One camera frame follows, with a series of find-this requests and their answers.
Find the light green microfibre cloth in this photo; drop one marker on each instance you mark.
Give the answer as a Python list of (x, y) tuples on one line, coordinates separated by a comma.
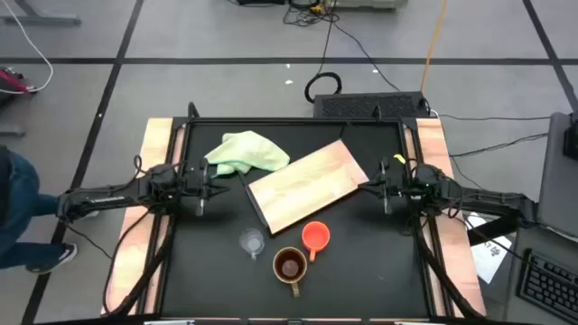
[(246, 151)]

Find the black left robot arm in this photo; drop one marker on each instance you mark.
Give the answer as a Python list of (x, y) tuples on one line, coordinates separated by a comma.
[(104, 201)]

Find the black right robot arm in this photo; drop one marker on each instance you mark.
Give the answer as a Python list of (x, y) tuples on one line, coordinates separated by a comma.
[(487, 201)]

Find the grey side desk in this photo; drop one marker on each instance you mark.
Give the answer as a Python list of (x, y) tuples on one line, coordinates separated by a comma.
[(557, 180)]

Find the red device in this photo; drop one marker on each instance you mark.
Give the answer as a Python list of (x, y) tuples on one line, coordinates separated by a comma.
[(11, 81)]

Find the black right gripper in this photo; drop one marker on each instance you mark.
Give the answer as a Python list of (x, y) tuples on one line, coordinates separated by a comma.
[(397, 185)]

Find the white paper sheet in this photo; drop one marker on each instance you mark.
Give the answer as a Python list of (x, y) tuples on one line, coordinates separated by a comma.
[(490, 259)]

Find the black keyboard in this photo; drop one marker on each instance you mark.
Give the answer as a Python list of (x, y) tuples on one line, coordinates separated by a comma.
[(548, 284)]

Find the person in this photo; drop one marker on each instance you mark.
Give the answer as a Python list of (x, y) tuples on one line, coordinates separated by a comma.
[(18, 198)]

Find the clear glass cup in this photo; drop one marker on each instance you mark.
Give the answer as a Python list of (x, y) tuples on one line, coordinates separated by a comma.
[(252, 241)]

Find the orange mug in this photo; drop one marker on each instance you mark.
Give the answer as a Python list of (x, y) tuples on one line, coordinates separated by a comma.
[(315, 234)]

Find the yellow tag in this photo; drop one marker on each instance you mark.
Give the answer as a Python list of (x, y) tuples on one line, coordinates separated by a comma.
[(399, 158)]

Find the black curved bracket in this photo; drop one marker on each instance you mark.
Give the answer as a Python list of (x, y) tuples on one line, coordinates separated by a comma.
[(192, 110)]

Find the green-brown glazed ceramic mug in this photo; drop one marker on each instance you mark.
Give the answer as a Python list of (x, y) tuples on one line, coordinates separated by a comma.
[(290, 267)]

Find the grey table leg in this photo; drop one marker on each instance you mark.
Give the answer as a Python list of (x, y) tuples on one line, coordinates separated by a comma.
[(40, 20)]

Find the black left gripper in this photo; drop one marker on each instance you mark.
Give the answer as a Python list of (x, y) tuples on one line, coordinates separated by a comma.
[(194, 185)]

